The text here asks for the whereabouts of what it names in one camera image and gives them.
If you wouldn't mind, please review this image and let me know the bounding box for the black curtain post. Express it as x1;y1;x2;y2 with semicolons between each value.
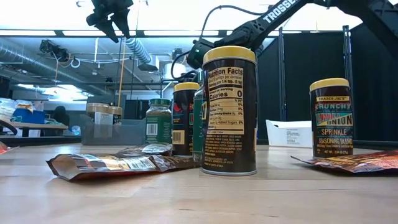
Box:
341;24;355;141
278;27;287;122

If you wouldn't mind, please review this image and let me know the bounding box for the corrugated flexible duct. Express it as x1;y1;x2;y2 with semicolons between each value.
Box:
124;37;153;65

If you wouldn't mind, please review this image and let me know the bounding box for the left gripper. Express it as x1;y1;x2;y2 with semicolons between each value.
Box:
86;0;134;44

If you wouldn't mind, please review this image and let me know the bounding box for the black ceiling device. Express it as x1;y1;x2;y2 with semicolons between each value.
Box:
39;39;71;63

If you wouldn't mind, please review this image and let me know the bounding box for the brown spice packet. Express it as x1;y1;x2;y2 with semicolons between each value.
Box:
45;153;201;182
115;142;174;158

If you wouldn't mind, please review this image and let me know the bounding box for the silver ceiling duct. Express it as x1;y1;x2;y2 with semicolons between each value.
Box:
0;39;111;96

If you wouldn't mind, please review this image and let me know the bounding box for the orange spice packet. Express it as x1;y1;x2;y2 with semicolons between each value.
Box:
290;150;398;174

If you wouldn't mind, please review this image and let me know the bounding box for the grey translucent deep bin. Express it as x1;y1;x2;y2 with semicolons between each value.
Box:
80;114;147;146

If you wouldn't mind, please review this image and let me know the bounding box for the wooden desk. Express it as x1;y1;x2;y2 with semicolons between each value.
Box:
0;120;69;138

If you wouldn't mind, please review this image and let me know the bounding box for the white bin with handle holes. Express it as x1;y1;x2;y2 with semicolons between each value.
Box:
266;119;313;149

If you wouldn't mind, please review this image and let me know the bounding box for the green lid spice jar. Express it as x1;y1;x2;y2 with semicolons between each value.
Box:
192;83;206;163
145;98;173;146

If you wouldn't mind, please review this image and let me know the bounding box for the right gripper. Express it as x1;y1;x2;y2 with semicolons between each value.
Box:
185;39;218;70

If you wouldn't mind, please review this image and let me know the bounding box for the white ceiling cylinder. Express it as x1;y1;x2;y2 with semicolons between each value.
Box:
163;62;187;80

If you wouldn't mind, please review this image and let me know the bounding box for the clear plastic bag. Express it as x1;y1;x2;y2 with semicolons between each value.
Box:
0;97;35;122

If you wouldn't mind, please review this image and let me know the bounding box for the blue box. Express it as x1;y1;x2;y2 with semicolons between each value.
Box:
11;108;46;124

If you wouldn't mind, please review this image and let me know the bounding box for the yellow hanging strap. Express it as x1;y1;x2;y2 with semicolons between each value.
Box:
117;37;127;107

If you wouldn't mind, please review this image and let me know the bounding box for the black aluminium table frame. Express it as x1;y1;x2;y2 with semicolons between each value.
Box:
0;135;398;150

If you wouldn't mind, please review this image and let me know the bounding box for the tan lid spice jar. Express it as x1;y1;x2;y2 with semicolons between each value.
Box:
108;106;124;125
86;103;114;127

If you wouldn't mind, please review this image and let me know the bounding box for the yellow lid spice can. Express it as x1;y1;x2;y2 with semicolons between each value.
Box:
201;45;258;177
309;77;354;159
172;82;201;157

